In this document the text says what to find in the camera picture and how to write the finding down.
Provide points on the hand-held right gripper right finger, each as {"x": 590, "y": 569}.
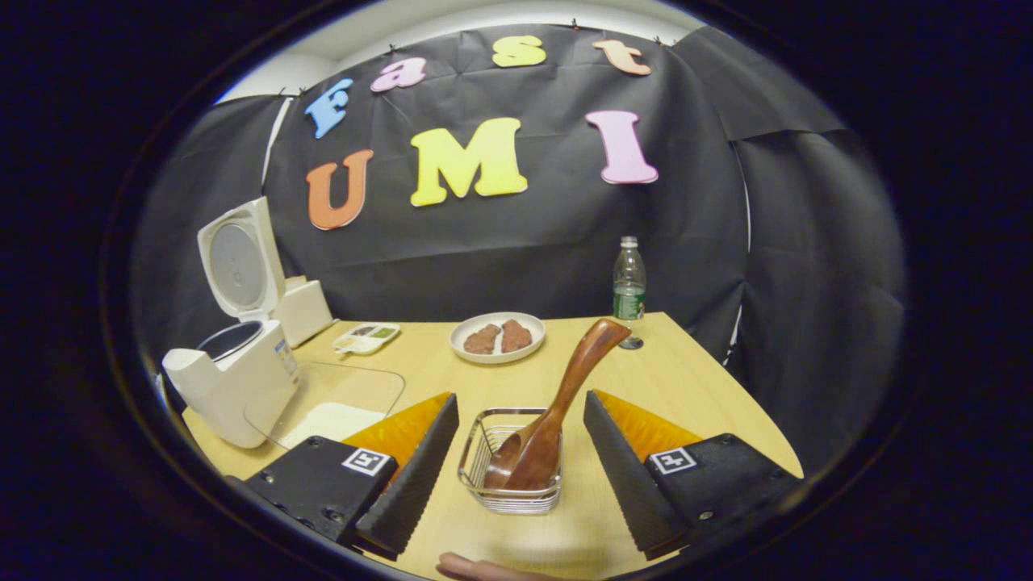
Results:
{"x": 633, "y": 484}

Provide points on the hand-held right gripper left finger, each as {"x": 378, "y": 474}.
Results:
{"x": 411, "y": 476}

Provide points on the brown wooden spoon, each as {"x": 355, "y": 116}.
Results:
{"x": 557, "y": 411}

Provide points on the white rice cooker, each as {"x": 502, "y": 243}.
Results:
{"x": 250, "y": 379}

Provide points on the clear plastic rice box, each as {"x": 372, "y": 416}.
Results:
{"x": 355, "y": 387}

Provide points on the white round plate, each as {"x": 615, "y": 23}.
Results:
{"x": 460, "y": 343}

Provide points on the white divided food tray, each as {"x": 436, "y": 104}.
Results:
{"x": 367, "y": 337}

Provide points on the brown meat piece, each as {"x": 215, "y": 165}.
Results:
{"x": 483, "y": 340}
{"x": 516, "y": 336}

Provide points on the clear plastic water bottle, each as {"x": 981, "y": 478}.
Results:
{"x": 629, "y": 290}

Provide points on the white toaster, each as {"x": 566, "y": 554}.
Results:
{"x": 305, "y": 311}

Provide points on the black backdrop cloth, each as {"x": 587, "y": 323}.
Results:
{"x": 516, "y": 242}

